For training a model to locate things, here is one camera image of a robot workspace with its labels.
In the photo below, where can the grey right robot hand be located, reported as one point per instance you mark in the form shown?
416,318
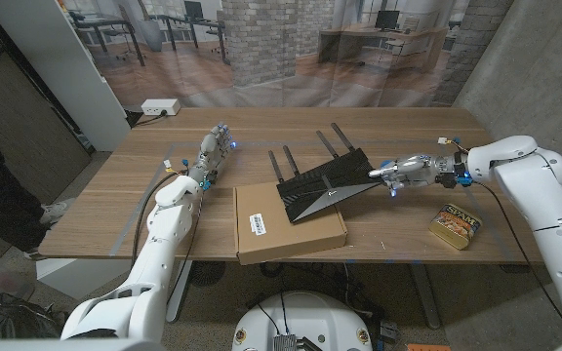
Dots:
415,169

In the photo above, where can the flat brown cardboard box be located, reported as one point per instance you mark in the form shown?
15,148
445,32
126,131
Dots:
281,241

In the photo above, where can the grey table leg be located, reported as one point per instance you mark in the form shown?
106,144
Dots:
425,292
179,292

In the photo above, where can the spam can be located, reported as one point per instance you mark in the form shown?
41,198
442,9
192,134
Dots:
454,225

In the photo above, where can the blue plastic object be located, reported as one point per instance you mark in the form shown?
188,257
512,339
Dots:
386,164

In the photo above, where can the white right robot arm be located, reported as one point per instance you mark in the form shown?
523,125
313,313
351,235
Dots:
544,195

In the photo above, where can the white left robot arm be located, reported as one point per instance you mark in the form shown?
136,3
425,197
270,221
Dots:
161,244

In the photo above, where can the black round fan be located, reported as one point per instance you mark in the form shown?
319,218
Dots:
207,273

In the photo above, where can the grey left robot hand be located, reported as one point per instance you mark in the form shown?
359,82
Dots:
211,151

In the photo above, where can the orange object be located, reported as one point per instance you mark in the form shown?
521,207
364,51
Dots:
427,347

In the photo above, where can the white power strip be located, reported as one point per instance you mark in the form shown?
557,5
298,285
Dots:
160,106

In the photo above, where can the black bag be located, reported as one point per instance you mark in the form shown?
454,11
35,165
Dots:
12,317

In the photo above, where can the printed office backdrop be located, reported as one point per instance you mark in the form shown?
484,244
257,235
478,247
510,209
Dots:
261,58

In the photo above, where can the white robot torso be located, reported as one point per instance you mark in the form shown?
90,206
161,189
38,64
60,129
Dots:
305,317

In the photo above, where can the black router with antennas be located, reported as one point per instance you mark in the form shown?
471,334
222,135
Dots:
325,185

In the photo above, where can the white upright panel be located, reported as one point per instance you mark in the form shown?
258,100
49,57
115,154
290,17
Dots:
61,68

